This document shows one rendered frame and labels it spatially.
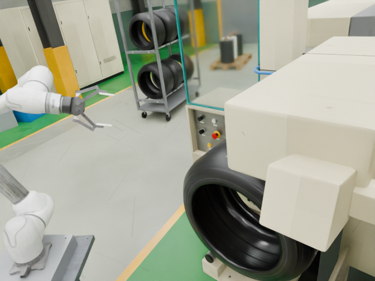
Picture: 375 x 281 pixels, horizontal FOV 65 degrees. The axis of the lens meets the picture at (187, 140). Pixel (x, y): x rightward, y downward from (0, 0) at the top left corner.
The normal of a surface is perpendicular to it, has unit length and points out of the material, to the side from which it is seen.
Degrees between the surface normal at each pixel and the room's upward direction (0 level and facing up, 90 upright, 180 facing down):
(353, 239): 90
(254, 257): 5
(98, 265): 0
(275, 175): 72
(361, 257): 90
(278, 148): 90
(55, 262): 3
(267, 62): 90
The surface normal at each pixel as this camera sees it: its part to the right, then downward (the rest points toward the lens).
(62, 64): 0.84, 0.15
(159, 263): -0.12, -0.88
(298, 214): -0.65, 0.14
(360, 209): -0.65, 0.43
